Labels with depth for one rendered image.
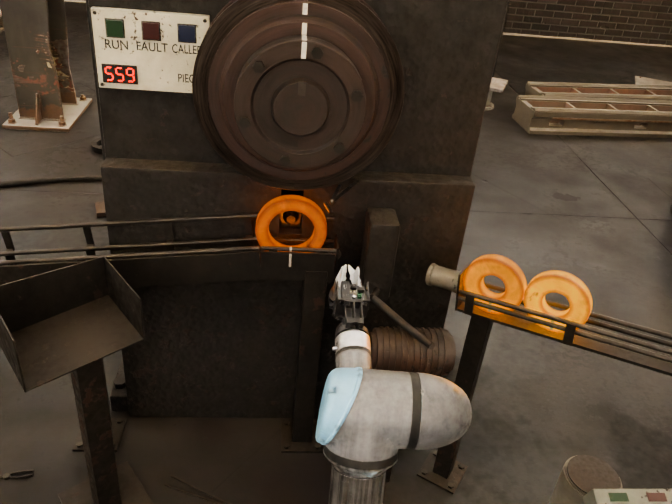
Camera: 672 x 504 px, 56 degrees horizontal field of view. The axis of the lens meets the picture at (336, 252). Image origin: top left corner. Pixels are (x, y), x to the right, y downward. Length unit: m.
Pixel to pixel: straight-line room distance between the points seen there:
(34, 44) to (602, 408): 3.56
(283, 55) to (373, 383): 0.70
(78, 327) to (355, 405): 0.83
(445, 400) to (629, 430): 1.54
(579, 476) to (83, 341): 1.11
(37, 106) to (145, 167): 2.74
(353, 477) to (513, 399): 1.44
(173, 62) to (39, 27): 2.71
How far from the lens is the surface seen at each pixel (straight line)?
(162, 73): 1.61
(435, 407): 0.97
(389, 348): 1.66
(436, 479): 2.06
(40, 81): 4.37
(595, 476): 1.51
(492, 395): 2.39
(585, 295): 1.57
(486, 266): 1.60
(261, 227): 1.63
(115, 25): 1.60
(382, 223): 1.61
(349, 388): 0.96
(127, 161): 1.71
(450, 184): 1.71
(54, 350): 1.55
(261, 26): 1.40
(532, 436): 2.30
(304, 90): 1.36
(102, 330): 1.57
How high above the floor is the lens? 1.57
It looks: 32 degrees down
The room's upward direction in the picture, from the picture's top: 6 degrees clockwise
